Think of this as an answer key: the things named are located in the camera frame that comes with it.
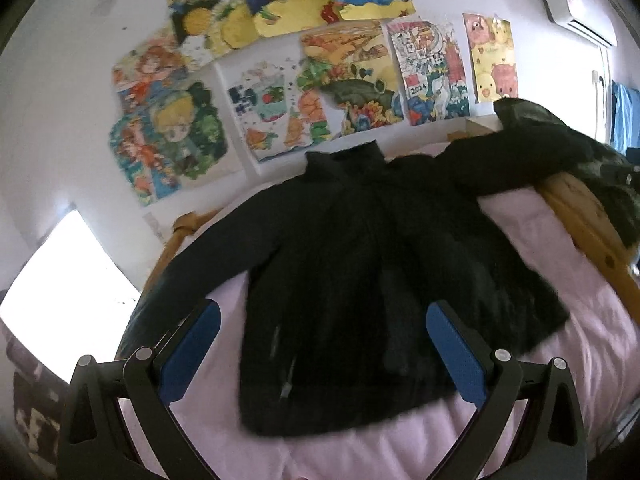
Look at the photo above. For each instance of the black puffer jacket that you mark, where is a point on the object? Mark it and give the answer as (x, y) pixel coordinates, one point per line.
(300, 377)

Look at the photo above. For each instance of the anime girl drawing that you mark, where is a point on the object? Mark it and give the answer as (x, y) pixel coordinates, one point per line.
(176, 143)

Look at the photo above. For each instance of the red hair girl drawing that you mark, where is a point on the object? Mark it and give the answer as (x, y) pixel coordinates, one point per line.
(149, 70)

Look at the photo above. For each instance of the bright window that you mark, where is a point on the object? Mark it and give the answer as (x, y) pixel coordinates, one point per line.
(70, 299)

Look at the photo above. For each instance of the dark green jacket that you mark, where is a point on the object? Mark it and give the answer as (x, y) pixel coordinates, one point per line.
(612, 178)

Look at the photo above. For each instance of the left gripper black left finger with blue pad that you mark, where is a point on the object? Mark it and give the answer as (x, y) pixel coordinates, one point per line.
(95, 442)

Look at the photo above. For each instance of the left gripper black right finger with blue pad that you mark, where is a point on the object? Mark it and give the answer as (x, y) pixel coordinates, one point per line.
(550, 442)

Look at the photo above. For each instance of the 2024 astronaut drawing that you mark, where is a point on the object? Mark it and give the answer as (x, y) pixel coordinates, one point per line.
(431, 68)

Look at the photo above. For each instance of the white air conditioner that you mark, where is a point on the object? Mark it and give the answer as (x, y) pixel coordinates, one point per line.
(585, 19)

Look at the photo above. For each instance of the dinosaur flowers drawing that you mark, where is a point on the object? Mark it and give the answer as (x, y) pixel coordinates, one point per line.
(350, 63)

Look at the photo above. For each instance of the pink yellow animals drawing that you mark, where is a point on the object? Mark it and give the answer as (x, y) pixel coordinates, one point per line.
(492, 56)

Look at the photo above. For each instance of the blue hanging towel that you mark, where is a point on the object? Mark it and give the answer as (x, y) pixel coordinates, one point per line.
(626, 111)

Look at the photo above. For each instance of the sunflower yellow drawing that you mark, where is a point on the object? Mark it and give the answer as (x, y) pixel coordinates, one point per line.
(209, 29)

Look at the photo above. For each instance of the orange fruit drink drawing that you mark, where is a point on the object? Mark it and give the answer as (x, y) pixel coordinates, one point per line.
(278, 110)

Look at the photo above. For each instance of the dark patterned furniture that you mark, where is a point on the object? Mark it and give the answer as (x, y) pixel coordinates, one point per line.
(38, 398)

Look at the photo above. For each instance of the pink bed sheet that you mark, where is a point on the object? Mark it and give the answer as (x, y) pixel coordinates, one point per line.
(599, 341)

